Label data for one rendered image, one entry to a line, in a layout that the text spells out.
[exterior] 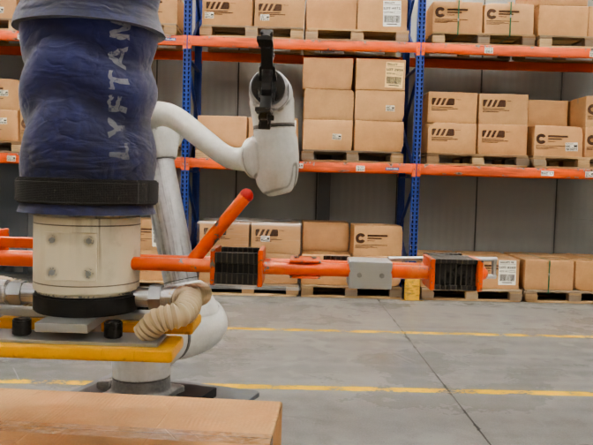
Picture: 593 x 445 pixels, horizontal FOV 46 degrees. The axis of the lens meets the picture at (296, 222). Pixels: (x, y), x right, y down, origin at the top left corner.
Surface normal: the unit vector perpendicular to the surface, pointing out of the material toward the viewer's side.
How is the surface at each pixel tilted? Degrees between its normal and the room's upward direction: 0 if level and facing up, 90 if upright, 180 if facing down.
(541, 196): 90
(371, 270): 90
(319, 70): 90
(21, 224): 90
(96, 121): 74
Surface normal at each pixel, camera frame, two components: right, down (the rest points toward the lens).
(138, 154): 0.80, -0.05
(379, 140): 0.03, 0.12
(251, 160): -0.64, 0.12
